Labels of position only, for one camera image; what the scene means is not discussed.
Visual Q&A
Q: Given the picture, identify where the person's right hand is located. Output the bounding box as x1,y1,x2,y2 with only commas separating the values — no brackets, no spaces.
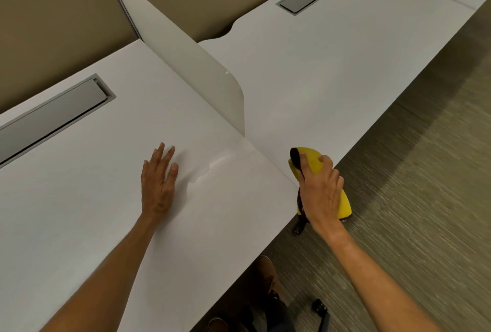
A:
299,152,346,238

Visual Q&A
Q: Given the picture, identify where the person's left hand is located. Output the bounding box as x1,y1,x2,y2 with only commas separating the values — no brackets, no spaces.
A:
141,142,179,217

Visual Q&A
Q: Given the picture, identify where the yellow black cleaning sponge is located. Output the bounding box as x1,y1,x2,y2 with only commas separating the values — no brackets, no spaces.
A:
288,147,353,237

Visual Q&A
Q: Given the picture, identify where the person's left forearm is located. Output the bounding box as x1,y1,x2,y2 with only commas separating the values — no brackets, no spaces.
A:
40,209,163,332

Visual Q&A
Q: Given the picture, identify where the person's right forearm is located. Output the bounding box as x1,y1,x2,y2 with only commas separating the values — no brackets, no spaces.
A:
311,225,442,332

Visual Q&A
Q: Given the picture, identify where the white desk divider panel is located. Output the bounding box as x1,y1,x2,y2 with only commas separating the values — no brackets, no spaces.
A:
111,0,246,137

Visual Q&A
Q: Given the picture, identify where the brown shoe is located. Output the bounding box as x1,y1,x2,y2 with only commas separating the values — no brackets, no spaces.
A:
255,255,287,305

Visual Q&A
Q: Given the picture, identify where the black chair base caster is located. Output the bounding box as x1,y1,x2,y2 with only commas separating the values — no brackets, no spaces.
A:
311,299,331,332

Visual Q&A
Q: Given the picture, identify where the person's dark trouser leg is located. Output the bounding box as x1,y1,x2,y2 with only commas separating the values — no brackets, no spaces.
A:
245,291,298,332

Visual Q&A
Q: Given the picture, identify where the gray metal partition post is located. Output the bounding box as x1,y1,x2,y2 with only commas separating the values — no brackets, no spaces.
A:
96,0,145,42

